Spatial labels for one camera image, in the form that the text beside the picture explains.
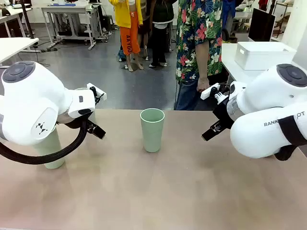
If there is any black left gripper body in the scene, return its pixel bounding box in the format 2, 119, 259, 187
62, 112, 94, 129

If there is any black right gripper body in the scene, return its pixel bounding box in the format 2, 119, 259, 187
212, 96, 235, 130

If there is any pale green plastic cup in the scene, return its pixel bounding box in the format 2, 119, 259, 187
33, 87, 97, 170
140, 108, 165, 153

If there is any person's left forearm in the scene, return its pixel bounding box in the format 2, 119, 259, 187
195, 39, 210, 81

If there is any white table under basket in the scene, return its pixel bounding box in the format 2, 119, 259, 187
222, 42, 272, 83

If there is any white plastic basket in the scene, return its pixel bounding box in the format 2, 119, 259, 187
234, 42, 297, 71

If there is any person's left hand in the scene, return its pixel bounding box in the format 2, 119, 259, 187
196, 77, 211, 93

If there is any person in floral shirt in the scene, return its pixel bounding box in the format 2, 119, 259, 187
174, 0, 231, 111

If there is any person in black trousers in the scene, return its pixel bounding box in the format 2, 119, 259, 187
150, 0, 175, 68

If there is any black computer monitor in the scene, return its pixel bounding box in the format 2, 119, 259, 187
248, 8, 276, 43

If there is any white table with rounded corner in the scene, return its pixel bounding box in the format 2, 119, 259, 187
0, 37, 40, 64

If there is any person in orange trousers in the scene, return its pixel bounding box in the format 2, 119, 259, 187
107, 0, 144, 72

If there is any white desk with metal legs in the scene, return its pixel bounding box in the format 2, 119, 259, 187
41, 2, 101, 50
0, 7, 33, 37

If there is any black pole stand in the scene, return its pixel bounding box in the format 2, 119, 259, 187
20, 0, 41, 53

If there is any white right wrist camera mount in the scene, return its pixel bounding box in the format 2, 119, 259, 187
200, 82, 231, 104

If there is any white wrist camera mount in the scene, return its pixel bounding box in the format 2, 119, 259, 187
86, 82, 107, 103
200, 82, 231, 104

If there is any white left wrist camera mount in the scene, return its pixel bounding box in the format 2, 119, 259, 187
86, 82, 107, 103

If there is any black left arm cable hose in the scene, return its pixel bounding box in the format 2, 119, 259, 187
0, 118, 89, 166

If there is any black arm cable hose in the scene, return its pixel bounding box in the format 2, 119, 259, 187
274, 143, 298, 161
0, 118, 89, 166

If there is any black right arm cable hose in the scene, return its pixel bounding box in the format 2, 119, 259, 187
274, 143, 298, 161

